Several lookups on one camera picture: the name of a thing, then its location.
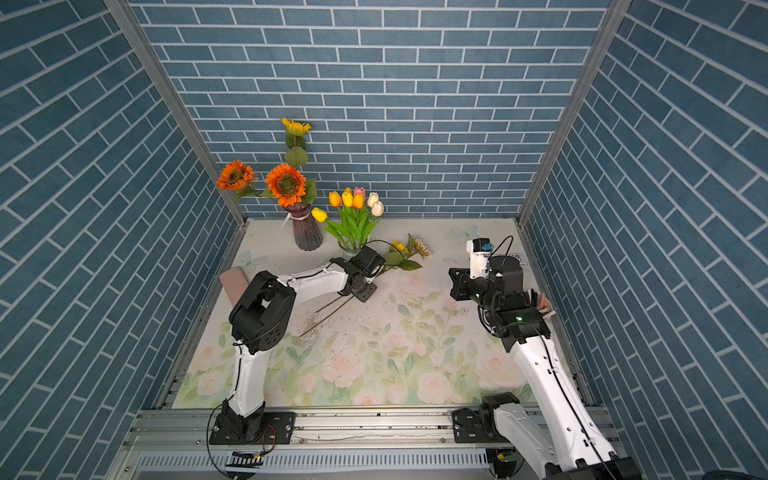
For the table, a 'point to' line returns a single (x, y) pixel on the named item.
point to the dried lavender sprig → (310, 328)
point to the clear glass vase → (351, 247)
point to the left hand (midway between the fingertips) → (369, 289)
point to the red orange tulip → (359, 196)
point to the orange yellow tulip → (347, 202)
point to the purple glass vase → (307, 236)
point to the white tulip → (373, 197)
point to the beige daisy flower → (421, 250)
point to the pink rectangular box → (234, 283)
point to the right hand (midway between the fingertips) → (454, 271)
